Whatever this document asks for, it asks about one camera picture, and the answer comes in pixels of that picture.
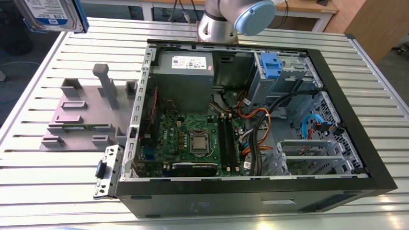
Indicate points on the black graphics card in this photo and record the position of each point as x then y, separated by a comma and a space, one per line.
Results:
195, 167

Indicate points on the green motherboard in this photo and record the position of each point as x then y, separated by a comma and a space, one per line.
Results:
172, 143

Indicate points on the wooden cabinet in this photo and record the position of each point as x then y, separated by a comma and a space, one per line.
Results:
377, 24

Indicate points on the silver CPU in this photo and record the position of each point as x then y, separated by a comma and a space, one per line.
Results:
199, 143

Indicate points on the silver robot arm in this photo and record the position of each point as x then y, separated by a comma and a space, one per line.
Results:
217, 28

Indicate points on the metal expansion slot bracket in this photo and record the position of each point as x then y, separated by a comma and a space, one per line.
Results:
112, 153

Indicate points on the green RAM stick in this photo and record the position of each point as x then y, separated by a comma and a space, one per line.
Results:
80, 127

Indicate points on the blue plastic drive latch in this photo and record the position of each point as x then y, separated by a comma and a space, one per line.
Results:
269, 64

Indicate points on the grey power supply unit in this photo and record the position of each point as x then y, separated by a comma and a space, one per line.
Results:
181, 91

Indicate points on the black open PC case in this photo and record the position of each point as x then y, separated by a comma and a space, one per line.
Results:
224, 198

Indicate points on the black RAM slot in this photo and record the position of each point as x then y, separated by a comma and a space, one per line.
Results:
224, 143
233, 143

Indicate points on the metal drive cage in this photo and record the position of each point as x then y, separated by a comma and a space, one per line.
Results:
288, 81

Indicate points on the CPU socket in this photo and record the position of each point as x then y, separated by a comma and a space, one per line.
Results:
199, 154

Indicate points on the wooden top desk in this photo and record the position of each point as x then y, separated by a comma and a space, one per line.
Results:
319, 8

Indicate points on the hard disk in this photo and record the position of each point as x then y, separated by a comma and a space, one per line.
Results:
48, 14

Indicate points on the grey parts rack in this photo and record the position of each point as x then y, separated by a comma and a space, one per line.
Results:
96, 112

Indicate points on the metal disk bay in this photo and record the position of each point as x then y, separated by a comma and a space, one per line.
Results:
307, 143

